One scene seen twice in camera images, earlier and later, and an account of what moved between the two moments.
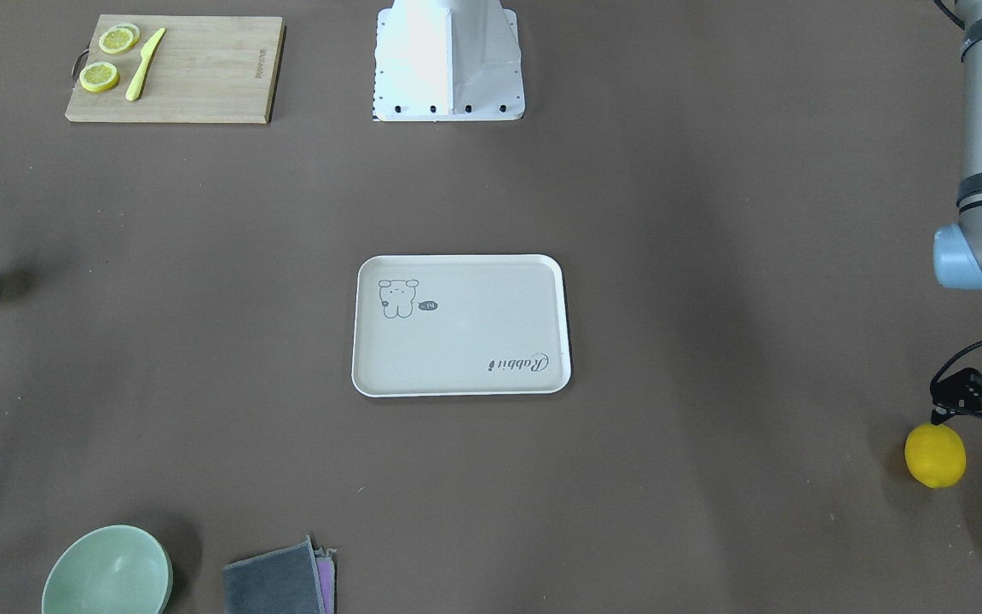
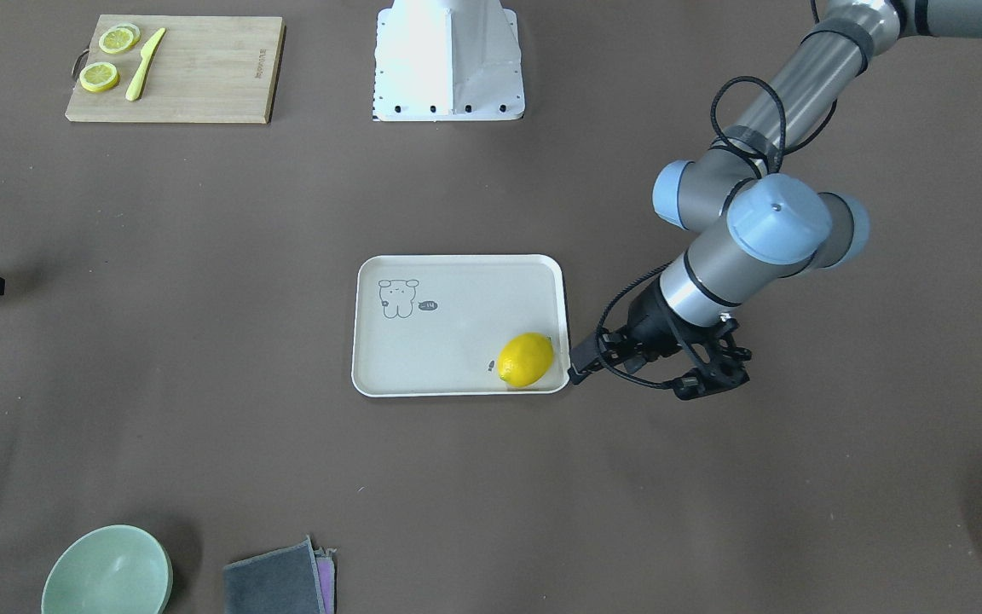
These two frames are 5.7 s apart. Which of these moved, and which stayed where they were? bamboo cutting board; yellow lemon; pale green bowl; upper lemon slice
Moved: yellow lemon
Stayed: pale green bowl; upper lemon slice; bamboo cutting board
